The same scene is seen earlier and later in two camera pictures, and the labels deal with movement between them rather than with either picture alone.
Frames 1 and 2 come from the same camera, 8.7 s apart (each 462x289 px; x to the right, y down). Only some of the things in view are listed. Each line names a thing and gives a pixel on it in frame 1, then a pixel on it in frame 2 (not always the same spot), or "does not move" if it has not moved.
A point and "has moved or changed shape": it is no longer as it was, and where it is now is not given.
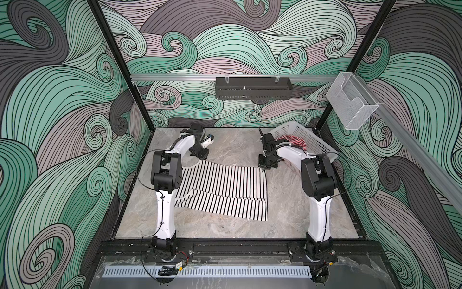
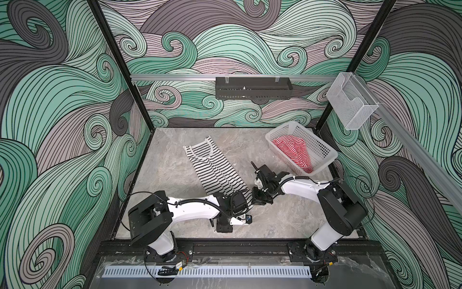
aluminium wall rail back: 138,77 does not move
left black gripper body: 200,152 -> 224,227
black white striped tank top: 224,189 has moved or changed shape
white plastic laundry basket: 294,155 does not move
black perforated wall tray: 252,88 does not move
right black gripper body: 265,162 -> 261,195
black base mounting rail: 295,250 does not move
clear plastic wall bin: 352,101 does not move
